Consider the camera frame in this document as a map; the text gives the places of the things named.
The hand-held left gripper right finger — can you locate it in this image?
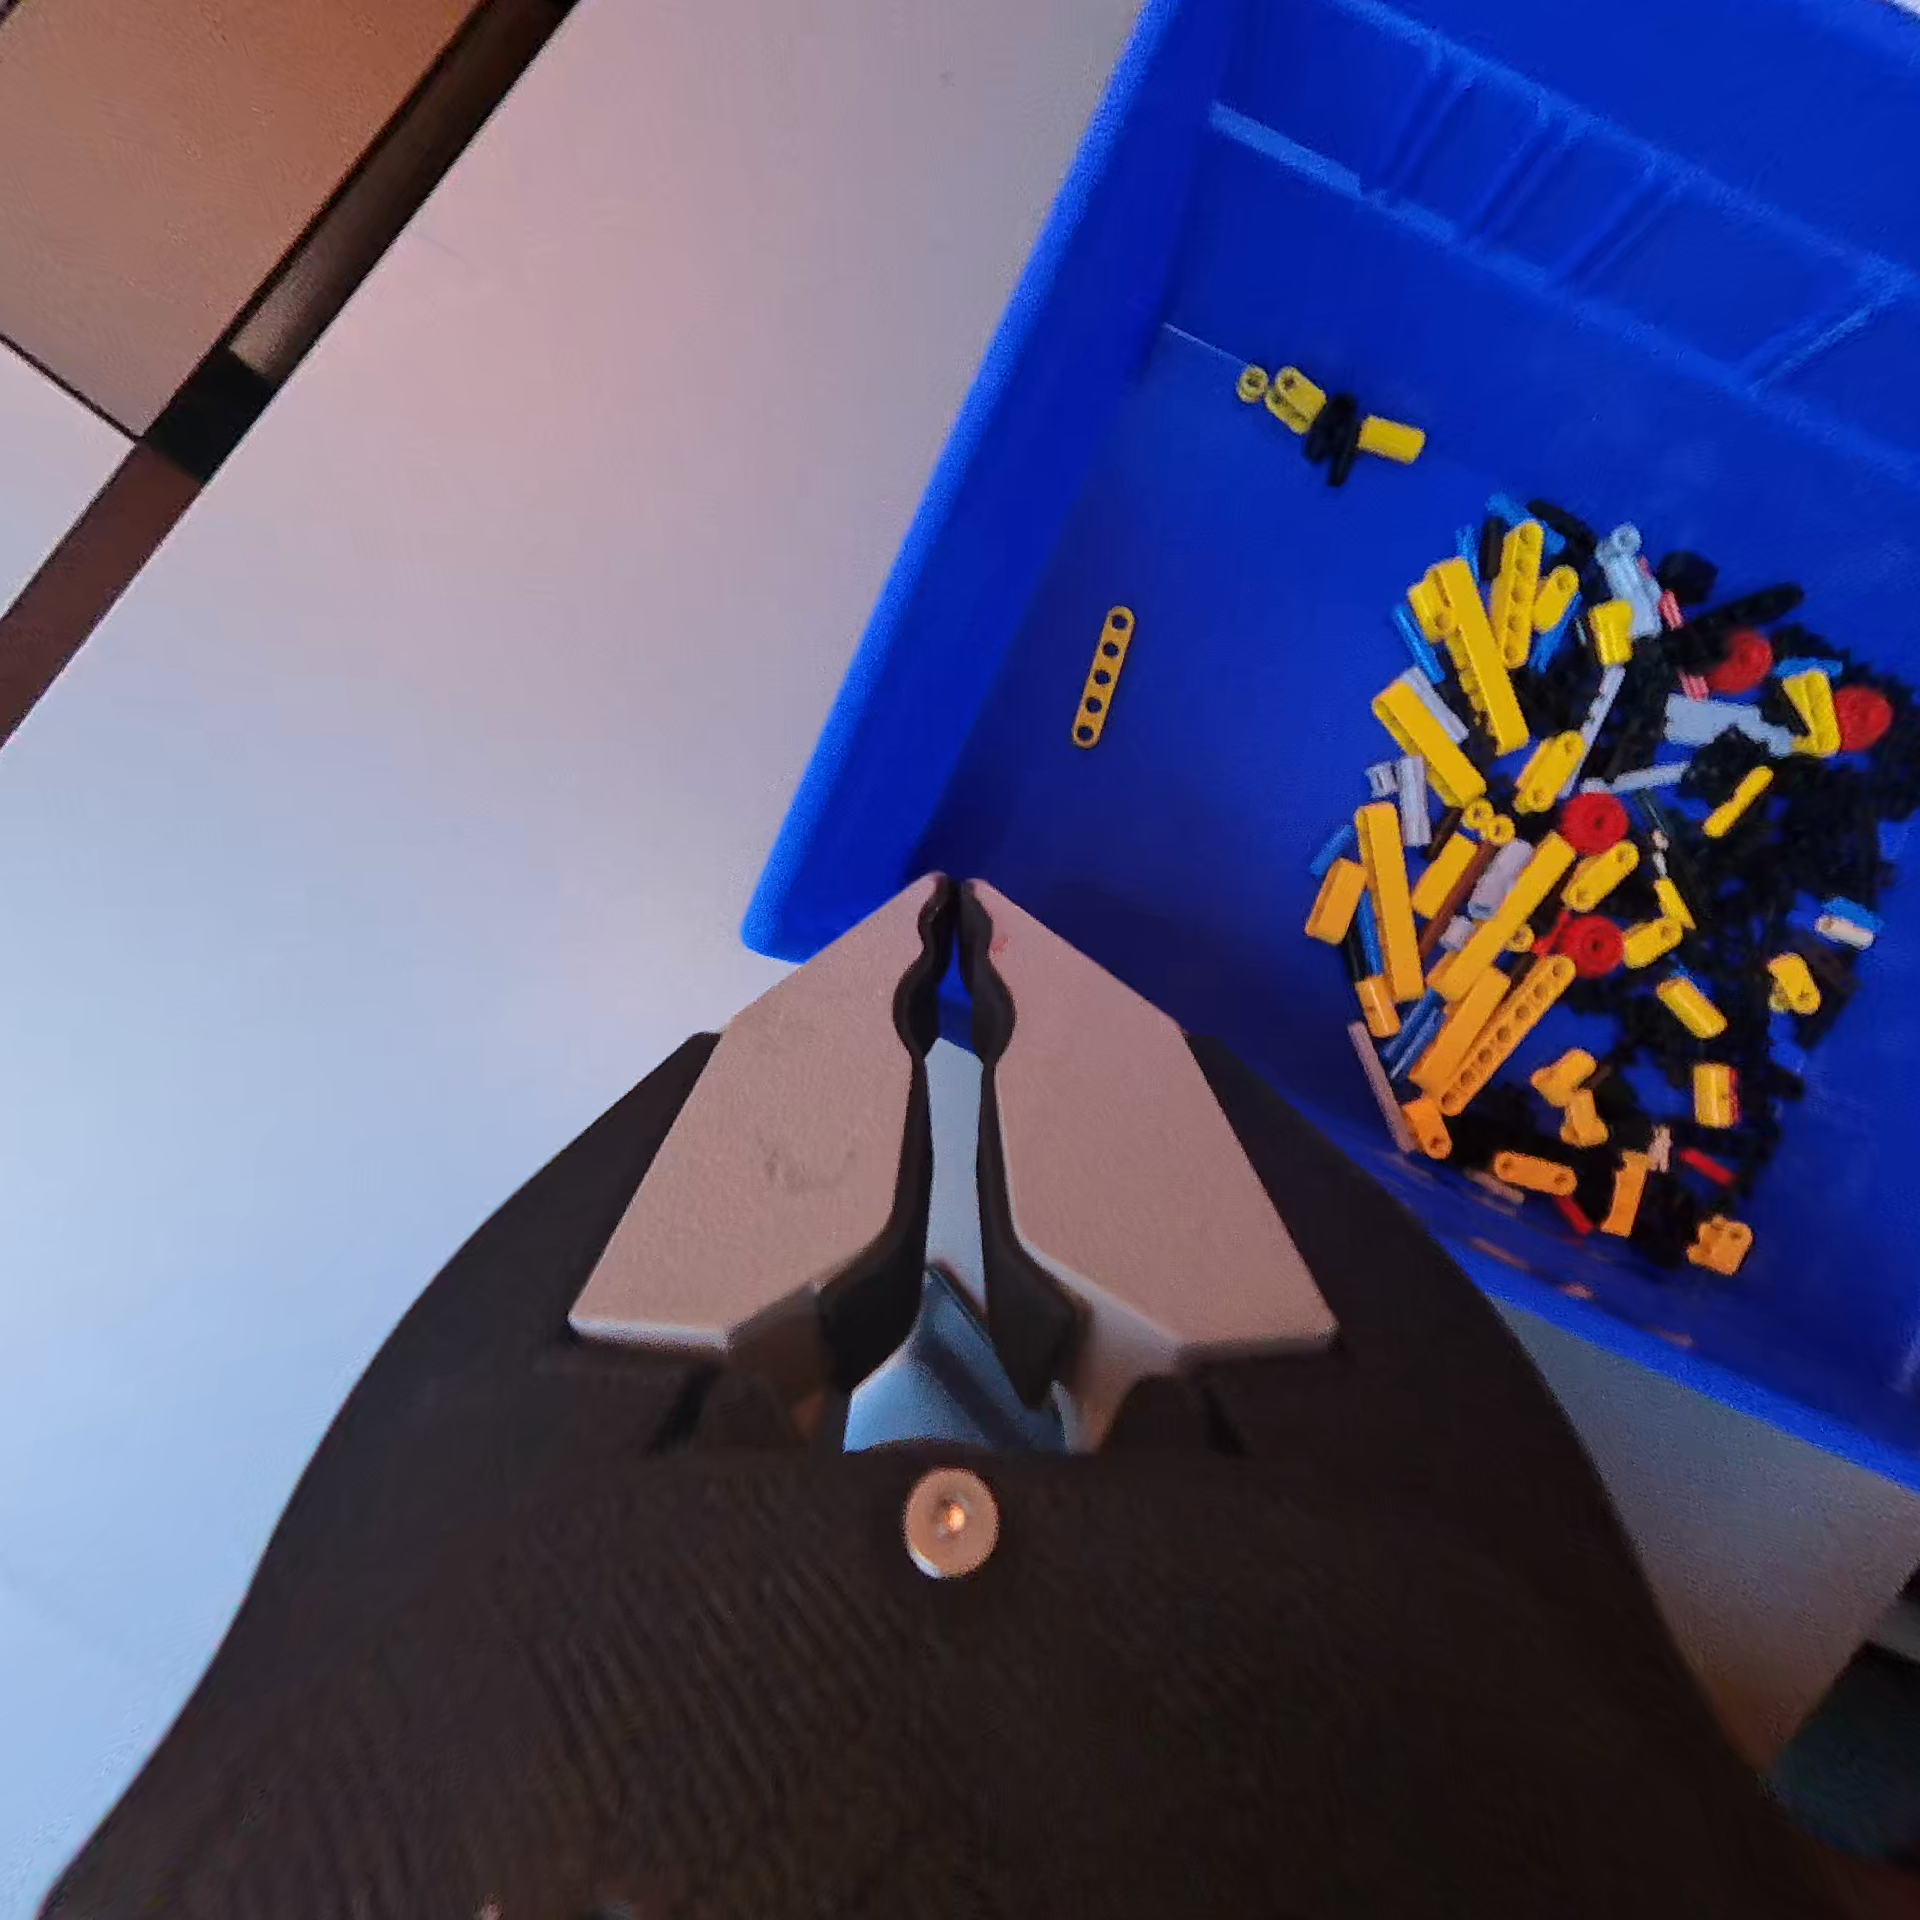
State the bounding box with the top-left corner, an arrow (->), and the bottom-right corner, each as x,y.
952,878 -> 1340,1456

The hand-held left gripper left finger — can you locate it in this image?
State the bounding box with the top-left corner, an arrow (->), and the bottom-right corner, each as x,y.
567,874 -> 963,1455

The blue plastic bin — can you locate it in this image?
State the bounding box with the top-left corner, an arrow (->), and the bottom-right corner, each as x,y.
743,0 -> 1920,1496

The pile of lego pieces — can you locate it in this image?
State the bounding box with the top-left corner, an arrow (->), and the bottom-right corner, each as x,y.
1303,497 -> 1895,1280

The thin yellow lego beam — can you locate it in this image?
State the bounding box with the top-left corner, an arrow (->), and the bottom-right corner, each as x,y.
1069,605 -> 1136,750

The yellow black lego assembly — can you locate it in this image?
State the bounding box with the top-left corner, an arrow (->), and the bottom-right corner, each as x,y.
1236,365 -> 1429,489

